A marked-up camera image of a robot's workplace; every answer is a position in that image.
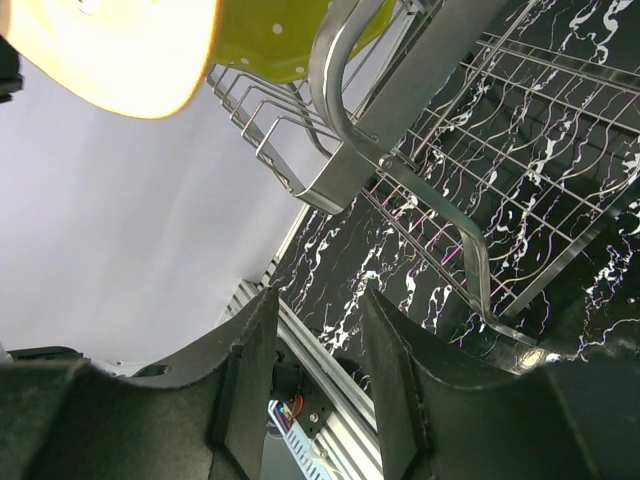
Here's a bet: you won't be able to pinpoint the stainless steel dish rack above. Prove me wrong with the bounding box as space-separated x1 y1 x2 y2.
208 1 639 351

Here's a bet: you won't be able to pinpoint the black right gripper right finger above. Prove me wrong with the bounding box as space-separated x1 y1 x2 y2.
361 290 639 479

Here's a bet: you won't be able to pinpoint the yellow green plate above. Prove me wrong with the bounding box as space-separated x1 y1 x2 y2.
209 0 399 84

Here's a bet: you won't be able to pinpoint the black marble pattern mat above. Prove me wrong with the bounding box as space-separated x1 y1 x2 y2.
272 1 639 387

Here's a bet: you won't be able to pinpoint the aluminium mounting rail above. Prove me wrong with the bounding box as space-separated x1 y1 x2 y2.
222 199 386 480

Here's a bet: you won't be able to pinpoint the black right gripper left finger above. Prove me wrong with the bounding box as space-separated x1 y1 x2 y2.
1 289 279 479

